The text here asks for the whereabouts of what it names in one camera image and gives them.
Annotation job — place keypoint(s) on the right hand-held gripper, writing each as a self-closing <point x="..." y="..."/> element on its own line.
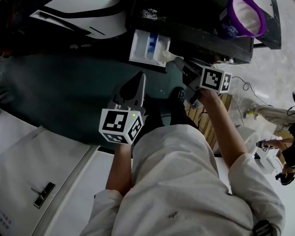
<point x="212" y="79"/>

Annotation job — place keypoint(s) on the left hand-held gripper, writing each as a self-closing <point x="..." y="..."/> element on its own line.
<point x="113" y="122"/>

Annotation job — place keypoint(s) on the white plastic spoon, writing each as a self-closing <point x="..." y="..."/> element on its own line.
<point x="169" y="55"/>

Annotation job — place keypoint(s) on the white detergent drawer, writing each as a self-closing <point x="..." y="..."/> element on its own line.
<point x="142" y="48"/>

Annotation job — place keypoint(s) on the white powder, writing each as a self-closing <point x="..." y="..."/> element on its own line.
<point x="245" y="13"/>

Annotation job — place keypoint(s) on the person's right forearm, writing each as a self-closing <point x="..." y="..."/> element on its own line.
<point x="223" y="126"/>

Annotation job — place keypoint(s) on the person's left forearm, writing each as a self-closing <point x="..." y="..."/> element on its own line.
<point x="119" y="166"/>

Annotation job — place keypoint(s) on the person's shoe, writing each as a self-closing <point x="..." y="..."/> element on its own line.
<point x="180" y="93"/>

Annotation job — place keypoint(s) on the person's black trousers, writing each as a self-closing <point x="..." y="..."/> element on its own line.
<point x="157" y="112"/>

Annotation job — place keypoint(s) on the black washing machine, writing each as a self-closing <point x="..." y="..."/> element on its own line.
<point x="76" y="87"/>

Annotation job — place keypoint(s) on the wooden slat board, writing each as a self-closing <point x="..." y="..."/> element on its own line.
<point x="211" y="122"/>

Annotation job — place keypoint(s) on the purple plastic tub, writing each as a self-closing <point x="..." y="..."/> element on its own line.
<point x="228" y="26"/>

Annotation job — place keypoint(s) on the white and navy appliance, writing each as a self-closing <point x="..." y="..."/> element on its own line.
<point x="88" y="8"/>

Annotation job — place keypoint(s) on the person's white shirt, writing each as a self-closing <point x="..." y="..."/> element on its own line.
<point x="174" y="181"/>

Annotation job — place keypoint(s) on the white door panel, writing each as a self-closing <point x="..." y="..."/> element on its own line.
<point x="39" y="171"/>

